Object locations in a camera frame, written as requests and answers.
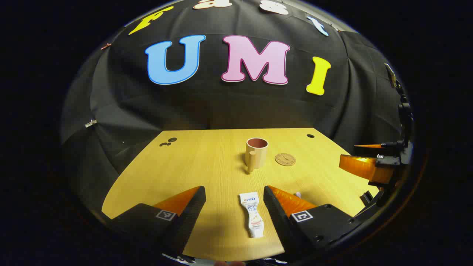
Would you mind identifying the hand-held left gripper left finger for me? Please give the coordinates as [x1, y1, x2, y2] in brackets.
[109, 186, 206, 257]

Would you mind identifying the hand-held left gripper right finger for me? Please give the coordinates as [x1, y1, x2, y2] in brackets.
[263, 185, 357, 261]

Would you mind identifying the white toothpaste tube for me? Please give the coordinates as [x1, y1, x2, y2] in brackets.
[239, 192, 265, 238]

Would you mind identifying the round brown coaster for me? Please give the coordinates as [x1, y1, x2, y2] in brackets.
[275, 153, 296, 166]

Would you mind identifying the beige cup with handle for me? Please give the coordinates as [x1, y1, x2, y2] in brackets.
[245, 137, 269, 174]

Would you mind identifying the wooden desktop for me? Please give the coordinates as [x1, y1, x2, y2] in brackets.
[102, 128, 381, 262]

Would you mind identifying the black backdrop cloth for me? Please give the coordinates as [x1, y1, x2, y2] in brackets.
[61, 0, 412, 222]

